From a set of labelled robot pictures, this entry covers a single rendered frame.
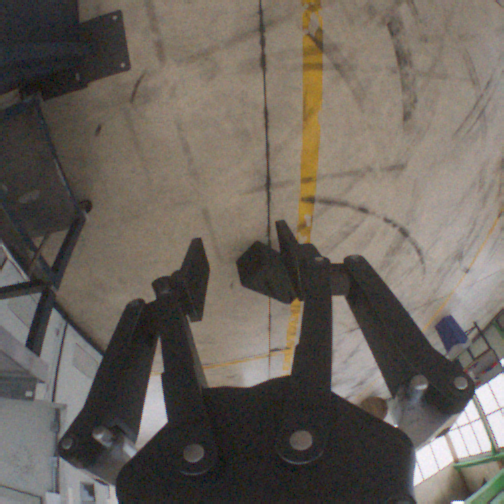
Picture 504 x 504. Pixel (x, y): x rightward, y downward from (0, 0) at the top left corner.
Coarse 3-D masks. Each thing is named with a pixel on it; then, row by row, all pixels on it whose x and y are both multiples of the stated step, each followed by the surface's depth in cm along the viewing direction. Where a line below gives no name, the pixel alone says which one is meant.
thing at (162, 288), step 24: (168, 288) 14; (168, 312) 12; (168, 336) 10; (192, 336) 13; (168, 360) 9; (192, 360) 9; (168, 384) 7; (192, 384) 7; (168, 408) 7; (192, 408) 6; (168, 432) 6; (192, 432) 5; (192, 456) 5; (216, 456) 5; (192, 480) 5
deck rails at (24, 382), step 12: (0, 372) 44; (12, 372) 44; (24, 372) 45; (0, 384) 44; (12, 384) 45; (24, 384) 45; (36, 384) 46; (0, 396) 41; (12, 396) 42; (24, 396) 43
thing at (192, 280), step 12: (192, 240) 20; (192, 252) 18; (204, 252) 21; (192, 264) 16; (204, 264) 20; (180, 276) 15; (192, 276) 16; (204, 276) 19; (180, 288) 14; (192, 288) 15; (204, 288) 18; (192, 300) 15; (204, 300) 17; (192, 312) 15
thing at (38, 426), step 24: (0, 408) 53; (24, 408) 58; (48, 408) 63; (0, 432) 46; (24, 432) 52; (48, 432) 56; (0, 456) 40; (24, 456) 45; (48, 456) 50; (0, 480) 34; (24, 480) 39; (48, 480) 44
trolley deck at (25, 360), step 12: (0, 324) 40; (0, 336) 39; (12, 336) 43; (0, 348) 38; (12, 348) 42; (24, 348) 46; (0, 360) 40; (12, 360) 41; (24, 360) 45; (36, 360) 49; (36, 372) 48
